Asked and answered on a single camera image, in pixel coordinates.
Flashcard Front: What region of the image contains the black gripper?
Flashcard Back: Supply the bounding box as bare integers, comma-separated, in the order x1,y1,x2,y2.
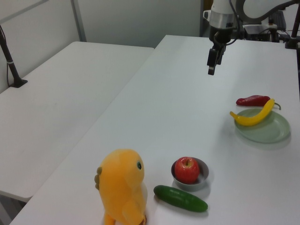
207,26,233,75

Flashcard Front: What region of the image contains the red chili pepper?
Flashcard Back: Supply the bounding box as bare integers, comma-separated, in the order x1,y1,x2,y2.
235,94,282,111

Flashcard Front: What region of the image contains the pale green plastic plate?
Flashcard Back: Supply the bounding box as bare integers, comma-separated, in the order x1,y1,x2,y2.
234,108,291,144

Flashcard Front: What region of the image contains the background desk equipment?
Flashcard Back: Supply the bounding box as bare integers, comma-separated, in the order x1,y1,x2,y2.
242,11,287,43

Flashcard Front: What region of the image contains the yellow toy banana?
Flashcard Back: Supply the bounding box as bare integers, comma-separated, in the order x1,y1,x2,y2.
229,98,276,128

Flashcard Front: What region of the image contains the black stand with clamp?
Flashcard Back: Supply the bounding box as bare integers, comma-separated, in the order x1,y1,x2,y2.
284,15,300,49

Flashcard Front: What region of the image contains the small grey metal bowl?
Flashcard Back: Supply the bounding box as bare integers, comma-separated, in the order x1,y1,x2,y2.
171,157,210,193

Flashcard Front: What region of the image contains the red apple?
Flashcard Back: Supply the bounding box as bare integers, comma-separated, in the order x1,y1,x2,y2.
174,156,201,184

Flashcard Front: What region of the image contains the dark green cucumber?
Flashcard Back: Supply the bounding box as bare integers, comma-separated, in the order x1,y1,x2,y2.
153,185,209,213

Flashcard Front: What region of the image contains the orange plush bird toy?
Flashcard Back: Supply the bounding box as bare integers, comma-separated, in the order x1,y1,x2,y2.
94,148,149,225

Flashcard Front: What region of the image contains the white adjacent table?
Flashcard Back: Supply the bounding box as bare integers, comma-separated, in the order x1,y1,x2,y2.
0,41,156,203

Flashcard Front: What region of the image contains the black pole with white band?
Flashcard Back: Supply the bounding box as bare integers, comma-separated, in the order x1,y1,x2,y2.
0,24,28,89

